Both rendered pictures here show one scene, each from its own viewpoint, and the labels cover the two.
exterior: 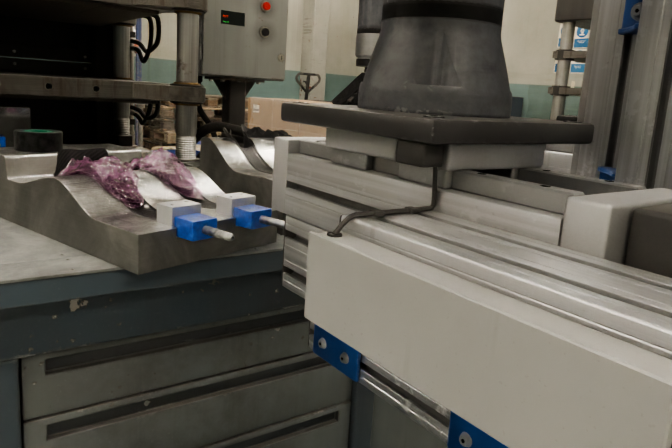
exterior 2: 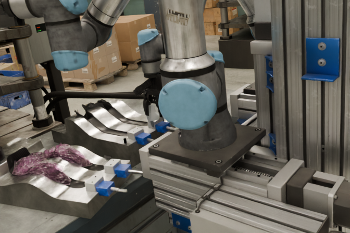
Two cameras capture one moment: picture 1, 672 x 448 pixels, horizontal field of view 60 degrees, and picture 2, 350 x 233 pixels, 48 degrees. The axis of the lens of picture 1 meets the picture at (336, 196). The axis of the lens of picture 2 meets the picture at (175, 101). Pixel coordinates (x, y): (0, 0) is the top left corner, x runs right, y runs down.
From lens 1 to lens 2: 0.54 m
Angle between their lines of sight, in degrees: 15
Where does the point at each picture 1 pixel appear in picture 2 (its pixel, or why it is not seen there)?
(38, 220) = (19, 201)
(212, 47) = (36, 48)
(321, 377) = (162, 220)
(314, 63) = not seen: outside the picture
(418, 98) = (207, 146)
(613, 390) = not seen: outside the picture
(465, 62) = (220, 129)
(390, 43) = not seen: hidden behind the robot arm
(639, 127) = (280, 128)
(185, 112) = (36, 93)
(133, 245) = (85, 207)
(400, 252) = (222, 215)
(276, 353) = (141, 219)
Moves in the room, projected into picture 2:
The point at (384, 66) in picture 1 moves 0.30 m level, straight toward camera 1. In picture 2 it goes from (190, 134) to (229, 201)
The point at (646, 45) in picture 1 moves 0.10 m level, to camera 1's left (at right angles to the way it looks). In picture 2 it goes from (277, 101) to (241, 109)
